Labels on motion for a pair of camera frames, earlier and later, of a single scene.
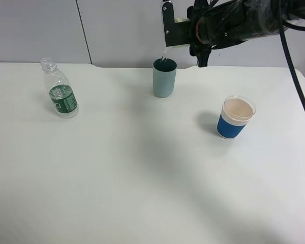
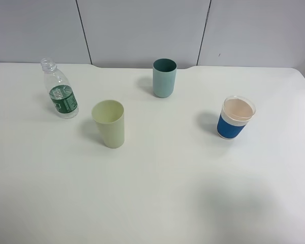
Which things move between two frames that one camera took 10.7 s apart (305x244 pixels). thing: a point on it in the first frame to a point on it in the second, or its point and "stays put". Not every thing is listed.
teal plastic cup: [164, 77] stays put
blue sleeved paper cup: [237, 112] stays put
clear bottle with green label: [61, 91] stays put
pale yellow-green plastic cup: [178, 20] to [109, 116]
